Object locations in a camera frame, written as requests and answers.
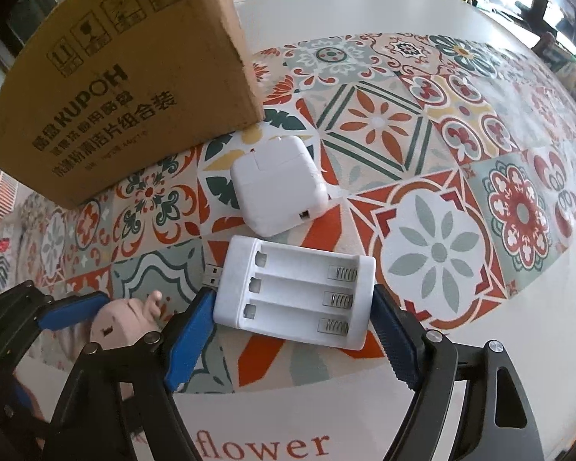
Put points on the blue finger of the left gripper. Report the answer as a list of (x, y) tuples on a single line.
[(71, 310)]

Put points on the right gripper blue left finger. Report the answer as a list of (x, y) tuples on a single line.
[(185, 337)]

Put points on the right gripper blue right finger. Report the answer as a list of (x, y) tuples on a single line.
[(397, 333)]

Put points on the pink round device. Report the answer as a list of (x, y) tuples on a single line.
[(123, 322)]

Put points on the white battery charger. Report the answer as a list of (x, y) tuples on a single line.
[(295, 293)]

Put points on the white square power adapter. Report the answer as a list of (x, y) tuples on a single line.
[(279, 187)]

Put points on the patterned tissue cover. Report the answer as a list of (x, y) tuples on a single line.
[(10, 236)]

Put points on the white fruit basket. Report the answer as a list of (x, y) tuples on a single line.
[(0, 196)]

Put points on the patterned table runner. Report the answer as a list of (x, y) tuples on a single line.
[(451, 162)]

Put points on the brown cardboard box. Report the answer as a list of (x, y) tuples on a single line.
[(107, 87)]

